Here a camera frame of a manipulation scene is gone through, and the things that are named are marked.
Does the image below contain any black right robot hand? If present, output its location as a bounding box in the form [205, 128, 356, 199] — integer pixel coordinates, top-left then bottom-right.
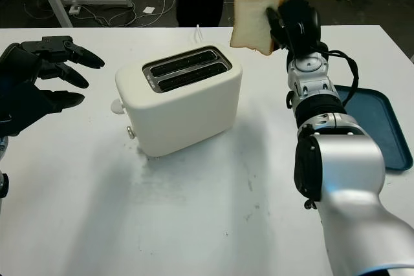
[265, 0, 323, 52]

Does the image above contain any cream two-slot toaster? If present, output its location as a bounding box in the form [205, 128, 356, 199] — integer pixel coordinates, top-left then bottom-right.
[109, 42, 244, 158]

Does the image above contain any white toaster power cord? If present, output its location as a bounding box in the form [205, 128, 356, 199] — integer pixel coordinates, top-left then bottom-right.
[193, 24, 204, 46]

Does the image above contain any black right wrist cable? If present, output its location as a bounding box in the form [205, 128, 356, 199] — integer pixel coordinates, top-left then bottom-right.
[318, 41, 362, 109]

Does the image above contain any toast slice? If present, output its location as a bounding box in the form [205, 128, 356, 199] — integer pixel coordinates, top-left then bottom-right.
[229, 0, 286, 56]

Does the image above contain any blue plastic tray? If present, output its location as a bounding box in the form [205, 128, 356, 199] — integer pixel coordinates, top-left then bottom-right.
[332, 84, 414, 172]

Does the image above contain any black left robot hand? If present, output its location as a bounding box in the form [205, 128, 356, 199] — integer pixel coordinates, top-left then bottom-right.
[0, 35, 106, 114]

